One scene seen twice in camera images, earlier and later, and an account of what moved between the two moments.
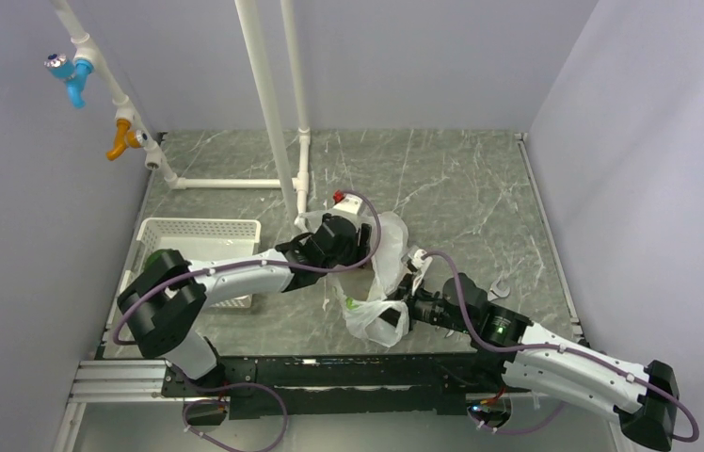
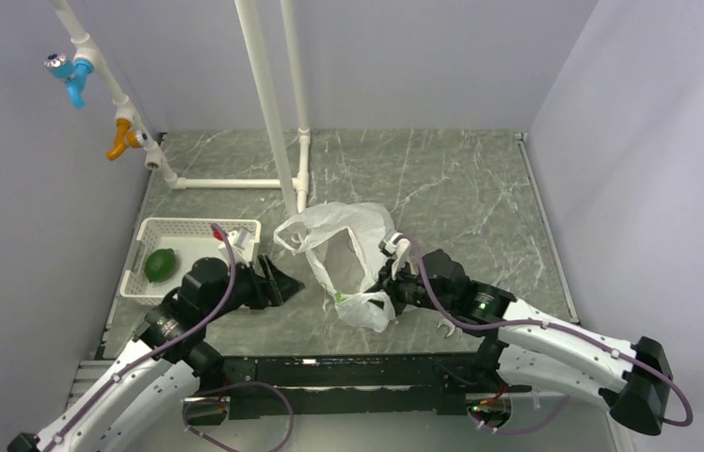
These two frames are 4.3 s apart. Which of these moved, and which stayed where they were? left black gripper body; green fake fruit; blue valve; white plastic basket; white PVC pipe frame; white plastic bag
Moved: left black gripper body; white plastic bag
Stayed: green fake fruit; white plastic basket; white PVC pipe frame; blue valve
